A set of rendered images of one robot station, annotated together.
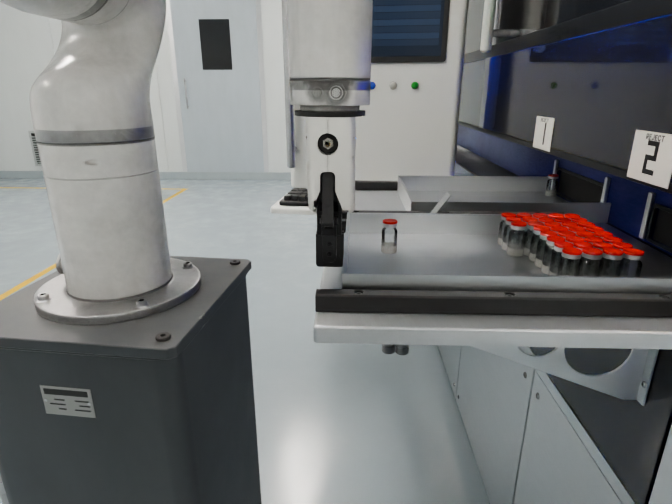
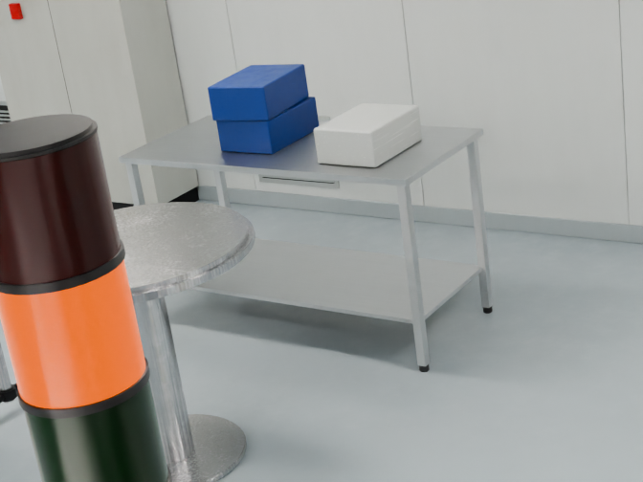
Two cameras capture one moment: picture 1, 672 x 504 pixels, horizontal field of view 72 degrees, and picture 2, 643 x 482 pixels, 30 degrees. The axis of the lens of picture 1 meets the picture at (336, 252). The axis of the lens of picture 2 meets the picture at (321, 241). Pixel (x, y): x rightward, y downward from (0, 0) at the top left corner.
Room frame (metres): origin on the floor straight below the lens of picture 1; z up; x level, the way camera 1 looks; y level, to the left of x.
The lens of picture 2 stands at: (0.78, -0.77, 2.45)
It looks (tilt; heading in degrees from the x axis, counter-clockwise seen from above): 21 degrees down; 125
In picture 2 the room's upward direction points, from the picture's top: 8 degrees counter-clockwise
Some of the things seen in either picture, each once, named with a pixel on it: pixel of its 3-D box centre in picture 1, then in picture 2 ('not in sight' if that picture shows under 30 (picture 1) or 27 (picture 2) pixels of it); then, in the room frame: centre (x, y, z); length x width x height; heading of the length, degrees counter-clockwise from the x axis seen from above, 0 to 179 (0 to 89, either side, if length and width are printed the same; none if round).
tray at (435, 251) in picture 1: (474, 251); not in sight; (0.58, -0.18, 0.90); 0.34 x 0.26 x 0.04; 88
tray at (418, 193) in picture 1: (488, 196); not in sight; (0.91, -0.31, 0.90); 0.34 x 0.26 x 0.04; 88
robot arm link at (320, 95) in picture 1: (329, 95); not in sight; (0.51, 0.01, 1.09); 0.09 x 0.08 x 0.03; 178
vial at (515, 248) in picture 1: (516, 238); not in sight; (0.61, -0.25, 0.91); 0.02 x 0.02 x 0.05
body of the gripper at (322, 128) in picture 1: (330, 155); not in sight; (0.51, 0.01, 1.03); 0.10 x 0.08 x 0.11; 178
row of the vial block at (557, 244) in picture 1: (542, 246); not in sight; (0.57, -0.27, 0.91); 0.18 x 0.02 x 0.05; 178
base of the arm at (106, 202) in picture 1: (111, 218); not in sight; (0.54, 0.27, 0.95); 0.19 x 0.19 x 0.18
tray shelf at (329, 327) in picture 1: (472, 233); not in sight; (0.75, -0.23, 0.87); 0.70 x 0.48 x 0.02; 178
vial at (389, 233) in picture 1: (389, 237); not in sight; (0.62, -0.07, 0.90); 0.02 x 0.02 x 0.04
